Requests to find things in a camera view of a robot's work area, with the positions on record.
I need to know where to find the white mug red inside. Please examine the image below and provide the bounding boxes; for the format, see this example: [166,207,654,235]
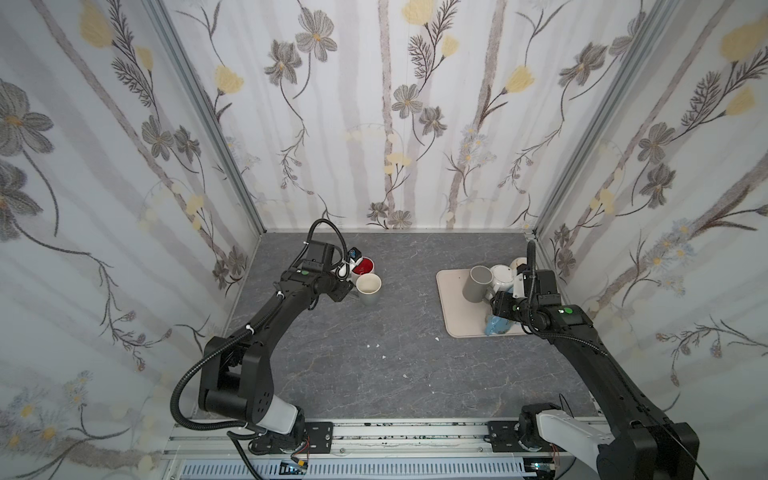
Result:
[351,257,375,278]

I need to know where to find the light grey mug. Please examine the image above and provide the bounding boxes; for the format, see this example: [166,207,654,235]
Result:
[355,273,382,306]

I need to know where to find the beige plastic tray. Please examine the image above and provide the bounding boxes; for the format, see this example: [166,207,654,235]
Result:
[436,268,524,339]

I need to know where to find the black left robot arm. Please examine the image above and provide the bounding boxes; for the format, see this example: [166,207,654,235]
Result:
[170,240,352,454]

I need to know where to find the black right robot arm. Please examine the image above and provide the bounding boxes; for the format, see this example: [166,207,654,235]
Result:
[492,263,699,479]

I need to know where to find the cream round mug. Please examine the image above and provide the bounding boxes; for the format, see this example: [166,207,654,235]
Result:
[509,257,527,272]

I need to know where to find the light blue mug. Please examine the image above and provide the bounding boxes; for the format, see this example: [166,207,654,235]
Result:
[484,315,513,336]

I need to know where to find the dark grey mug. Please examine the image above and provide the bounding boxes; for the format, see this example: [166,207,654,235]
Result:
[462,265,494,303]

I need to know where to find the left corner aluminium profile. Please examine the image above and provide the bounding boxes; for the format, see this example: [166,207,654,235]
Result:
[142,0,267,236]

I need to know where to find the corner aluminium profile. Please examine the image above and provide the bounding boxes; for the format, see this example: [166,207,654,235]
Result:
[528,1,679,240]
[142,0,267,236]

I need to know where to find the right corner aluminium profile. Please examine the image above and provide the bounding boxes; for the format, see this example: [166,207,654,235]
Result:
[528,1,679,240]

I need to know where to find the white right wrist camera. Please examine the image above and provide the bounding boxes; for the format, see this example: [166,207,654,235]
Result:
[509,273,527,299]

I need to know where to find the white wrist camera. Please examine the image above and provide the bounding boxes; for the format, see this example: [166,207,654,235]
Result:
[509,273,527,299]
[336,247,363,282]

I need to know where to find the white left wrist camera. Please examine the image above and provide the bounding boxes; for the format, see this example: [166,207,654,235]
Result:
[336,247,363,282]

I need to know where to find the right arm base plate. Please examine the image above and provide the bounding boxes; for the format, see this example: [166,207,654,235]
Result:
[484,420,563,454]

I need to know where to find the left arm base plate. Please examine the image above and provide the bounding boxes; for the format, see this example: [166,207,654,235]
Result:
[248,421,334,455]

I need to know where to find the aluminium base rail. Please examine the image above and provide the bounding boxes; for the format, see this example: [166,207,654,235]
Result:
[158,416,652,460]

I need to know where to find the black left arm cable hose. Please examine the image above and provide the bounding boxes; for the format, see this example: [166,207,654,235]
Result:
[169,335,253,433]

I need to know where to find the white vented cable duct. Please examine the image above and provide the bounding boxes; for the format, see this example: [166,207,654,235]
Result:
[178,458,535,480]

